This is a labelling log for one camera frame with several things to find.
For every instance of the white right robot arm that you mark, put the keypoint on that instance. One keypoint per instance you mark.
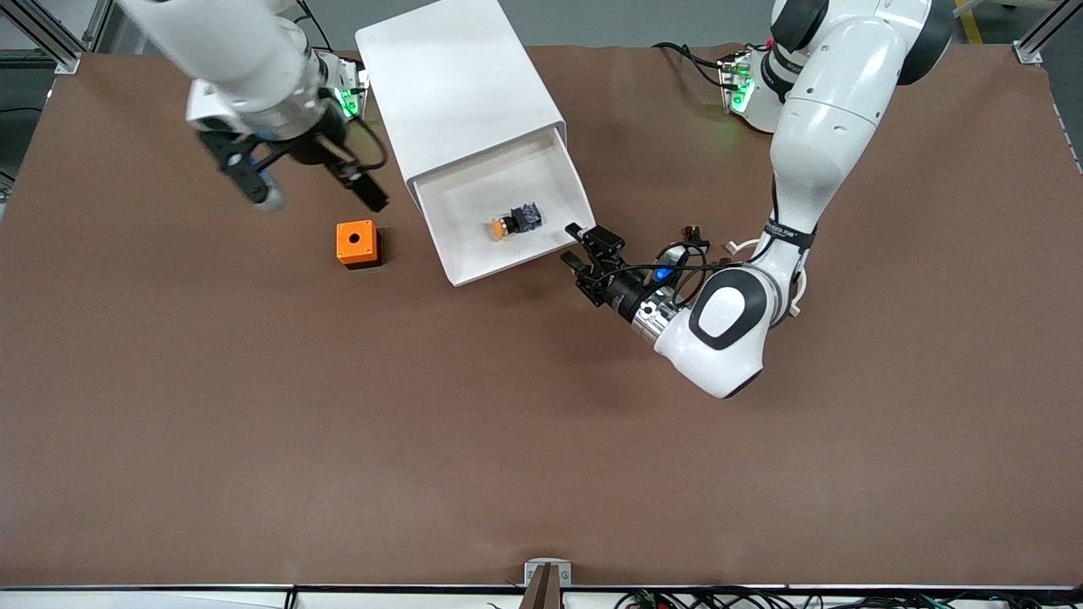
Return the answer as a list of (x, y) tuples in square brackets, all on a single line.
[(228, 42)]

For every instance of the white plastic drawer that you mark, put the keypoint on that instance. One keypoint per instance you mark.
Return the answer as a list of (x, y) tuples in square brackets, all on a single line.
[(474, 245)]

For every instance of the white curved bracket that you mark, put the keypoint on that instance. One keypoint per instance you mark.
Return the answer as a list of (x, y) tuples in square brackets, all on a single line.
[(736, 247)]

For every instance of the orange button box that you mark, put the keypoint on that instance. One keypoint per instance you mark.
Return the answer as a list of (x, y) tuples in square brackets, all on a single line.
[(355, 241)]

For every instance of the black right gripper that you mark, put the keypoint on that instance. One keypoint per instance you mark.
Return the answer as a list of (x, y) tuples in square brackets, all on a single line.
[(315, 145)]

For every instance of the orange push button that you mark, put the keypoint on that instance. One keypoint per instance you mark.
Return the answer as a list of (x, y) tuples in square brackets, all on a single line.
[(514, 222)]

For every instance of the white drawer cabinet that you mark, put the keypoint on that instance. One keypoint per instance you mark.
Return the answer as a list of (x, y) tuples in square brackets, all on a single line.
[(448, 76)]

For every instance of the grey metal table bracket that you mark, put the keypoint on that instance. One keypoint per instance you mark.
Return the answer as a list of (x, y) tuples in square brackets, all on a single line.
[(533, 575)]

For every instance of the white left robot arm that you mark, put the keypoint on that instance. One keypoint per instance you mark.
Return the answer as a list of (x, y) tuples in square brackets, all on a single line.
[(829, 135)]

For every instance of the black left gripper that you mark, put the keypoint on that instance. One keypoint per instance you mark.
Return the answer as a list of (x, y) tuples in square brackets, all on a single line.
[(620, 292)]

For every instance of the white rectangular push button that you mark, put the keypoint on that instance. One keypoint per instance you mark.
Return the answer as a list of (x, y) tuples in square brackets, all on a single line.
[(694, 230)]

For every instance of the aluminium profile post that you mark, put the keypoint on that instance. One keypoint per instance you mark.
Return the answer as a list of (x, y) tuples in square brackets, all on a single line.
[(1036, 42), (51, 42), (97, 21)]

